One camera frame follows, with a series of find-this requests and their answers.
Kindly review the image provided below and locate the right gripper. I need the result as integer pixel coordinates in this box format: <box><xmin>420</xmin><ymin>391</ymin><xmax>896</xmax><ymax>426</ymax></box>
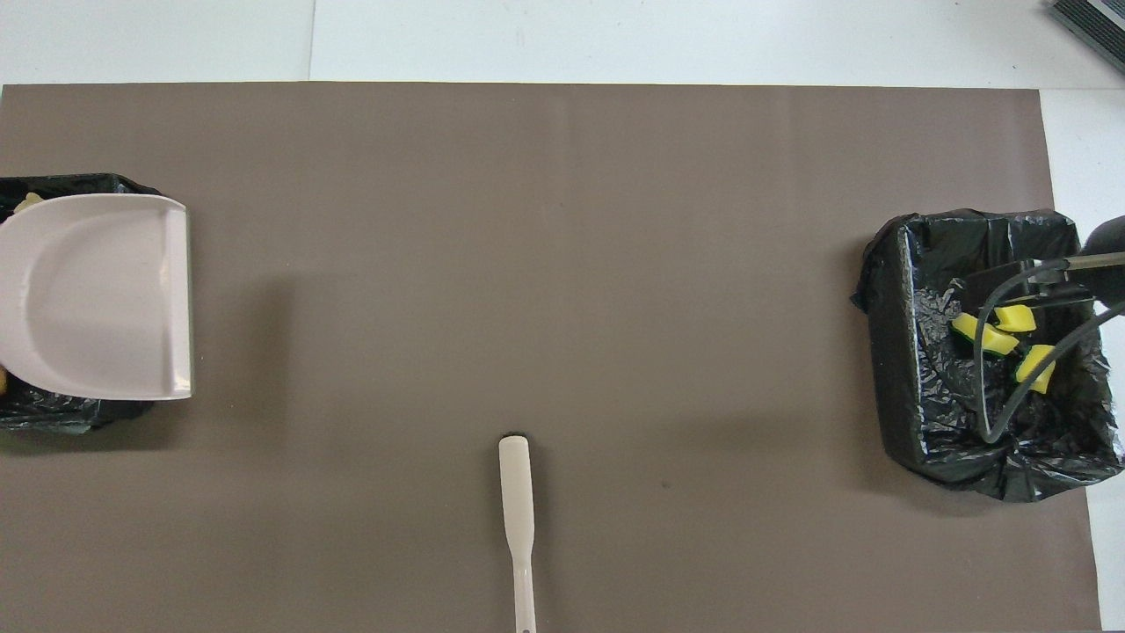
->
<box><xmin>1042</xmin><ymin>215</ymin><xmax>1125</xmax><ymax>309</ymax></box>

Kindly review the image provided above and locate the black bin with bag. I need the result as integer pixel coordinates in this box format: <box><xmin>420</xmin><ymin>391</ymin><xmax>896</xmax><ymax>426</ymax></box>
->
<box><xmin>0</xmin><ymin>172</ymin><xmax>164</xmax><ymax>434</ymax></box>
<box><xmin>850</xmin><ymin>208</ymin><xmax>1125</xmax><ymax>503</ymax></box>

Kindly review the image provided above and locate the dark grey ribbed object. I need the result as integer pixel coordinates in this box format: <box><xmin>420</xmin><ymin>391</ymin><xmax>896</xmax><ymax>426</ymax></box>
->
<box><xmin>1049</xmin><ymin>0</ymin><xmax>1125</xmax><ymax>74</ymax></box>

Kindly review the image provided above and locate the pale pink dustpan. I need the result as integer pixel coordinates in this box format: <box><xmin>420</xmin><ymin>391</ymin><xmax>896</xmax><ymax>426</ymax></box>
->
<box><xmin>0</xmin><ymin>193</ymin><xmax>194</xmax><ymax>402</ymax></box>

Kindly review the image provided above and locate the black cable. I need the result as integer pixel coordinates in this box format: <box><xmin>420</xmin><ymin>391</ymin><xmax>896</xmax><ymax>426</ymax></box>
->
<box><xmin>978</xmin><ymin>257</ymin><xmax>1125</xmax><ymax>445</ymax></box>

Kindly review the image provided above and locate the white brush handle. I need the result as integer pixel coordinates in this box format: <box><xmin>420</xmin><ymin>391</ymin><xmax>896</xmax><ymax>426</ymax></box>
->
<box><xmin>497</xmin><ymin>434</ymin><xmax>538</xmax><ymax>633</ymax></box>

